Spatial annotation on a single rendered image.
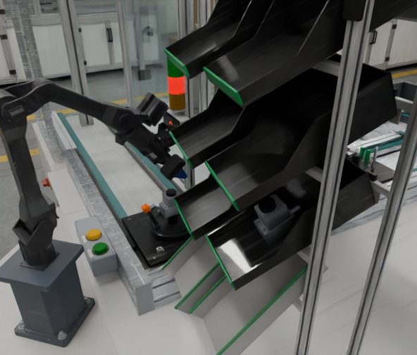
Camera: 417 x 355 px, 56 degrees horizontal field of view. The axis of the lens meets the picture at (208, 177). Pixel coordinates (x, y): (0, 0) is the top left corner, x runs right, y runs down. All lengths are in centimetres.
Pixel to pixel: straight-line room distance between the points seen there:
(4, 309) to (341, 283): 92
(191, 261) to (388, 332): 52
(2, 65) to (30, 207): 546
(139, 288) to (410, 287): 75
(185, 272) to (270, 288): 25
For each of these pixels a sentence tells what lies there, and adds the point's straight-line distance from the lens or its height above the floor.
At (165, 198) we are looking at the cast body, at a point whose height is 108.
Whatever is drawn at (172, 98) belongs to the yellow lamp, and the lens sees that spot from 121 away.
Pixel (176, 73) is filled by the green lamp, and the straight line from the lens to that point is 118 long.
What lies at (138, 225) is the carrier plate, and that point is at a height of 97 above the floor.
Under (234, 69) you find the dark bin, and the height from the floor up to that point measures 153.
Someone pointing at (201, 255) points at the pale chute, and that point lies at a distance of 95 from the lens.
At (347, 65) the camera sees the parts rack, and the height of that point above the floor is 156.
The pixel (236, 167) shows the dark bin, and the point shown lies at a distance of 66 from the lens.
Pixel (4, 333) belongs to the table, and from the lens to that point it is 117.
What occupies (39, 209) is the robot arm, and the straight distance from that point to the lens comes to 91.
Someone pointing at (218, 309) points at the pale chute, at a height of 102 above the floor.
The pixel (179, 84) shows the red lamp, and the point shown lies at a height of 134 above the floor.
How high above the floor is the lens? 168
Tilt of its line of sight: 30 degrees down
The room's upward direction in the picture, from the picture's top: straight up
